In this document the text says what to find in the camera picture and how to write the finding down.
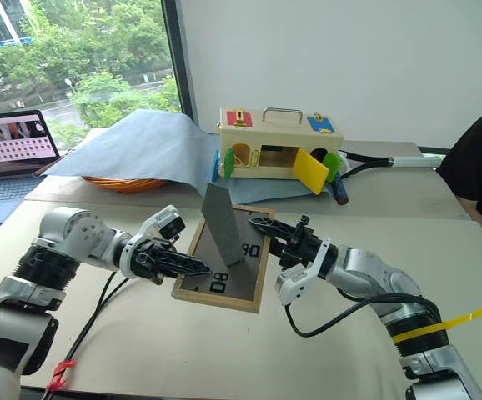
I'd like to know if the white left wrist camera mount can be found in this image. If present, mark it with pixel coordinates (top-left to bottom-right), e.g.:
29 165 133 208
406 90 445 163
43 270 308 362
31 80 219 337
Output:
139 205 187 248

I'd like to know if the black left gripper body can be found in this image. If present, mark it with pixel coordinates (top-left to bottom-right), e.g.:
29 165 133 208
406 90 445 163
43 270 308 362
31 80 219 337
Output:
130 240 176 287

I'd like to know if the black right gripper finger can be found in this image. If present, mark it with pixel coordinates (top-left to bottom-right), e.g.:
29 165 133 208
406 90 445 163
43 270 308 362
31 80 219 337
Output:
248 215 299 237
259 231 296 248

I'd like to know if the yellow tape strip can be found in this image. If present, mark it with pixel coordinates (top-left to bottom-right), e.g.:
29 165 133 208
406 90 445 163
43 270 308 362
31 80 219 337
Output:
392 298 482 345

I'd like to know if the black hose with white end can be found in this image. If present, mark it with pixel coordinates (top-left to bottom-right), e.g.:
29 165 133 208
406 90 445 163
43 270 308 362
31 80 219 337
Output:
339 149 445 179

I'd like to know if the black window frame post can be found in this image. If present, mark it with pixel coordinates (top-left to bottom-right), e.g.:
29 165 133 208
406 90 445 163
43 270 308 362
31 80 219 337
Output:
160 0 199 128

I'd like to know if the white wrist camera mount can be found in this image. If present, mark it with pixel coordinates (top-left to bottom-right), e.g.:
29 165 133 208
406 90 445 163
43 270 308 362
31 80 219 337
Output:
275 237 333 307
139 205 187 248

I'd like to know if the red tape piece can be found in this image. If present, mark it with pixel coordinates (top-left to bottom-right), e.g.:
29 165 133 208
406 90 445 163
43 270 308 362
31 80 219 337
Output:
45 358 78 392

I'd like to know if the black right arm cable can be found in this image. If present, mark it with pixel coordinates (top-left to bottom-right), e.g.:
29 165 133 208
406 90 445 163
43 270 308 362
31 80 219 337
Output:
284 291 441 338

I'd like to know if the open laptop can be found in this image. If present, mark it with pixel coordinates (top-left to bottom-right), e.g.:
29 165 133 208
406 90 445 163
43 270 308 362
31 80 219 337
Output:
0 109 63 228

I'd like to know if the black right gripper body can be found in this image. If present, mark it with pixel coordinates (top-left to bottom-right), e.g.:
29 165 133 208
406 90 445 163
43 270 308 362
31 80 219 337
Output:
279 213 324 271

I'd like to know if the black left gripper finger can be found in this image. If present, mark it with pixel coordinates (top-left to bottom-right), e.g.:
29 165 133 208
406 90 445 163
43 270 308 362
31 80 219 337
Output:
160 248 213 272
159 262 211 280

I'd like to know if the orange woven basket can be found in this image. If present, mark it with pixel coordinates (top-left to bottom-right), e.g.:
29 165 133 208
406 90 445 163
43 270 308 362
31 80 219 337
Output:
81 175 170 195

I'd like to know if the wooden lock box with doors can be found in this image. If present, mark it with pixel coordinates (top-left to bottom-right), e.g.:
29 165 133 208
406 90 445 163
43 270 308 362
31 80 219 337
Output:
216 107 346 197

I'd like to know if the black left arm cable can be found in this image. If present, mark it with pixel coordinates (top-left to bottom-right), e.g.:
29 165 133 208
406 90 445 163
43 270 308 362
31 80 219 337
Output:
43 270 130 393

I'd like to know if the wooden picture frame with stand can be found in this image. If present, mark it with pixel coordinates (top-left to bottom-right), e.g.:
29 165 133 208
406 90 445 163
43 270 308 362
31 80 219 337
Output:
170 182 277 315

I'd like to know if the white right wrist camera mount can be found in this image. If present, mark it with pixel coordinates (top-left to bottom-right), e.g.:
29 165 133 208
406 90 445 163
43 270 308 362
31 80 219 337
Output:
275 237 333 307

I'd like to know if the person in black shirt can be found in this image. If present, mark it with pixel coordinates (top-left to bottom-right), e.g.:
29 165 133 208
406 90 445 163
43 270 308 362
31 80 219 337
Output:
435 104 482 262

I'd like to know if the dark blue marker pen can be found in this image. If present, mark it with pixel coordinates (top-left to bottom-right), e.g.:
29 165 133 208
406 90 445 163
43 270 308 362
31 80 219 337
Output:
331 169 351 207

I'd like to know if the light blue cloth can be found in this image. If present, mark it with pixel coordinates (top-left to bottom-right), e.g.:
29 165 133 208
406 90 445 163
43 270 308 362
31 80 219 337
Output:
42 108 339 198

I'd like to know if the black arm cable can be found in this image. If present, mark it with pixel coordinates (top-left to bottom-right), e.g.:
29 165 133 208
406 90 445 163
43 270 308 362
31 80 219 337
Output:
284 291 441 338
43 270 130 393

